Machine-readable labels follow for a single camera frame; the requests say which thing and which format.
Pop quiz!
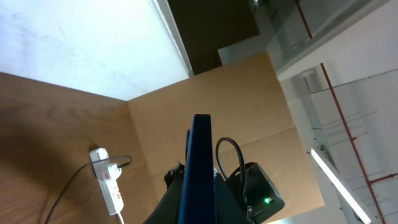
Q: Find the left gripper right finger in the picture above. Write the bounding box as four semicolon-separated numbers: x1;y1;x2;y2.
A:
213;168;250;224

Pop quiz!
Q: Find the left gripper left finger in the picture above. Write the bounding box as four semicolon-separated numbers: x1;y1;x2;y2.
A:
144;162;185;224

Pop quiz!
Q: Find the blue Galaxy smartphone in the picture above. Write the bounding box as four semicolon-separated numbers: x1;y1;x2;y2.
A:
178;114;216;224

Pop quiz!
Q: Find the black USB charging cable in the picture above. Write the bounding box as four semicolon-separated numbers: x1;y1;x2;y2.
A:
44;154;133;224

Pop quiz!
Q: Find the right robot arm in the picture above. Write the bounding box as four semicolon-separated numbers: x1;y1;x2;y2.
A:
245;162;285;224

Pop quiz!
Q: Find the white power strip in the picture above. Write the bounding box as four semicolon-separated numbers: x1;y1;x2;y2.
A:
90;148;124;215

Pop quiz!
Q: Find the cardboard panel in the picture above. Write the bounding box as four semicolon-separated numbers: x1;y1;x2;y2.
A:
128;53;325;220

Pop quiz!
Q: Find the ceiling light strip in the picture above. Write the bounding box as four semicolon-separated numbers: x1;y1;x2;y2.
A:
310;148;375;224

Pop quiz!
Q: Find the red ceiling pipe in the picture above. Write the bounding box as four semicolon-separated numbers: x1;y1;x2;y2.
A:
294;0;397;223

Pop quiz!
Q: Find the white USB wall charger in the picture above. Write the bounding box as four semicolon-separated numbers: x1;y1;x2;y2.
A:
102;162;122;182

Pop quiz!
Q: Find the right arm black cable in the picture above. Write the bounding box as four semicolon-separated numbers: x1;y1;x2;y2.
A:
215;136;249;215

